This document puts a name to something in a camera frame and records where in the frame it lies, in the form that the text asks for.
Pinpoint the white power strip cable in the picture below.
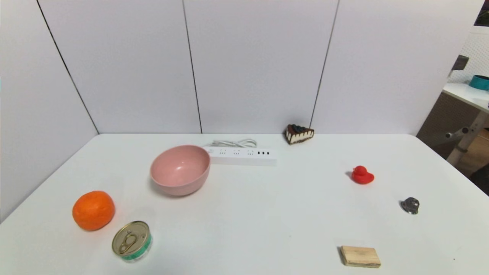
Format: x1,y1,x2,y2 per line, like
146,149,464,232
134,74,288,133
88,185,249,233
206,139,257,149

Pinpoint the white power strip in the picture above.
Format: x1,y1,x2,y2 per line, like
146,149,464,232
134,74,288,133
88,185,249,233
203,146,277,167

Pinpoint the pink bowl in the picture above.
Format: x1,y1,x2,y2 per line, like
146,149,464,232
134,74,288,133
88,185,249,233
149,144,211,197

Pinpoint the teal bowl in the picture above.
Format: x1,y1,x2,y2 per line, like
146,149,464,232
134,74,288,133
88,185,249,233
469,75,489,91

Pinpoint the chocolate cake slice toy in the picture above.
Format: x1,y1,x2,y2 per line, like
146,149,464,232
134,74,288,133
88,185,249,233
284,124,315,145

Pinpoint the red rubber duck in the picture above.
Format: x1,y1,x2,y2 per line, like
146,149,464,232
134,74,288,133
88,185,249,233
351,165,375,185

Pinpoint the green tin can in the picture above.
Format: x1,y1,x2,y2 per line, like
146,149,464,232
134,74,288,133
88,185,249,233
112,221,152,262

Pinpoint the wooden block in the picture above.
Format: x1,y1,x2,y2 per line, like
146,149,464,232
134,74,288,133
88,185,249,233
340,246,382,268

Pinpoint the orange fruit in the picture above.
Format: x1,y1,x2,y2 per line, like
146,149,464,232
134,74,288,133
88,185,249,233
72,191,116,231

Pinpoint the grey coffee capsule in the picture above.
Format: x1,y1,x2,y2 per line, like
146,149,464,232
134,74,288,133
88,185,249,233
400,197,420,215

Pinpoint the white background desk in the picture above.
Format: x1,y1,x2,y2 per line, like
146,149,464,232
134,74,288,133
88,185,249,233
416,82,489,167

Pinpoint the grey desk crank handle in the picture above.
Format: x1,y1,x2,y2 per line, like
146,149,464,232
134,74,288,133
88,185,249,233
445,127,470,140

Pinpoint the dark box on wall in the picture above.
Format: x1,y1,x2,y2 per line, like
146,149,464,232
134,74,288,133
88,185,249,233
452,55,470,71

